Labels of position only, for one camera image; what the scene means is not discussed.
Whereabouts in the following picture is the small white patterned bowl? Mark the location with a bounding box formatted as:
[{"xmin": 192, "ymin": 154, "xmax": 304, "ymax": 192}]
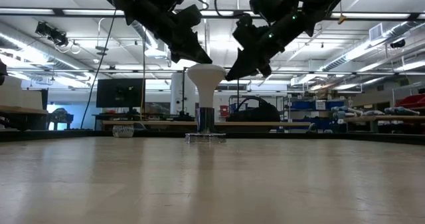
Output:
[{"xmin": 112, "ymin": 124, "xmax": 135, "ymax": 138}]

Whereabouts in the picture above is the blue shelf bin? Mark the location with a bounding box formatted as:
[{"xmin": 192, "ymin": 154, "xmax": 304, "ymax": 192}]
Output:
[{"xmin": 291, "ymin": 99, "xmax": 346, "ymax": 111}]

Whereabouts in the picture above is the black computer monitor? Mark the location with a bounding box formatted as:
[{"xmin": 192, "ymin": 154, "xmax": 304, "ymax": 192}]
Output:
[{"xmin": 96, "ymin": 78, "xmax": 146, "ymax": 109}]

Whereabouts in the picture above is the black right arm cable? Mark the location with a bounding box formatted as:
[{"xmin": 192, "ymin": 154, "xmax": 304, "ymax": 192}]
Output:
[{"xmin": 214, "ymin": 0, "xmax": 266, "ymax": 19}]

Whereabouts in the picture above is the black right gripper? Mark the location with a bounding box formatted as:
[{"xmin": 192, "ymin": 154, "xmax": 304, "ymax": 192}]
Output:
[{"xmin": 225, "ymin": 7, "xmax": 300, "ymax": 82}]

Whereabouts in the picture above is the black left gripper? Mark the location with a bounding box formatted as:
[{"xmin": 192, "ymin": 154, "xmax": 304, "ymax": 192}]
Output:
[{"xmin": 141, "ymin": 0, "xmax": 214, "ymax": 65}]

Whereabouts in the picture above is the black hanging cable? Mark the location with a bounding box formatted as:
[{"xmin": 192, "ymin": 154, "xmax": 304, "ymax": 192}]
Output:
[{"xmin": 80, "ymin": 7, "xmax": 118, "ymax": 130}]

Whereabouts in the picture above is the wooden side table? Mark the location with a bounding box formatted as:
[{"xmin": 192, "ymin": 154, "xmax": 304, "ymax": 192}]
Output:
[{"xmin": 0, "ymin": 105, "xmax": 49, "ymax": 132}]

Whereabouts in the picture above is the red storage bin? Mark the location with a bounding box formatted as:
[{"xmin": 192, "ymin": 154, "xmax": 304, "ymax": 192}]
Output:
[{"xmin": 394, "ymin": 94, "xmax": 425, "ymax": 110}]

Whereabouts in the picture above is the black bag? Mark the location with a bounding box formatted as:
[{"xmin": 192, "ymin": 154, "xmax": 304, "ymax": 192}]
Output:
[{"xmin": 226, "ymin": 96, "xmax": 282, "ymax": 123}]

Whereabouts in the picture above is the silver ventilation duct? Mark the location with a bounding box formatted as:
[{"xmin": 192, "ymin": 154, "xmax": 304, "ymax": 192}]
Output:
[
  {"xmin": 321, "ymin": 19, "xmax": 425, "ymax": 72},
  {"xmin": 0, "ymin": 21, "xmax": 82, "ymax": 72}
]

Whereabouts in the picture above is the white cylindrical tank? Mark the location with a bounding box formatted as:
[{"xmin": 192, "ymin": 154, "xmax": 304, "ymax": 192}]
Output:
[{"xmin": 169, "ymin": 72, "xmax": 197, "ymax": 116}]

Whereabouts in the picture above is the black ceiling-mounted camera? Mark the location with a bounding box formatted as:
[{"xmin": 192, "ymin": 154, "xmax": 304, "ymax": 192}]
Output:
[{"xmin": 35, "ymin": 21, "xmax": 70, "ymax": 47}]

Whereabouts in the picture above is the wooden workbench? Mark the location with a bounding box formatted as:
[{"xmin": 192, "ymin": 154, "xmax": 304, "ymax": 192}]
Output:
[{"xmin": 344, "ymin": 115, "xmax": 425, "ymax": 134}]

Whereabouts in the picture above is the black stand pole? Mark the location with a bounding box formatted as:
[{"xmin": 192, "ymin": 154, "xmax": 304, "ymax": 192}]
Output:
[{"xmin": 181, "ymin": 66, "xmax": 190, "ymax": 117}]

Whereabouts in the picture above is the long ceiling light strip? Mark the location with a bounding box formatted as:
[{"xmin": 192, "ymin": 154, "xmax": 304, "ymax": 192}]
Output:
[{"xmin": 0, "ymin": 7, "xmax": 425, "ymax": 21}]

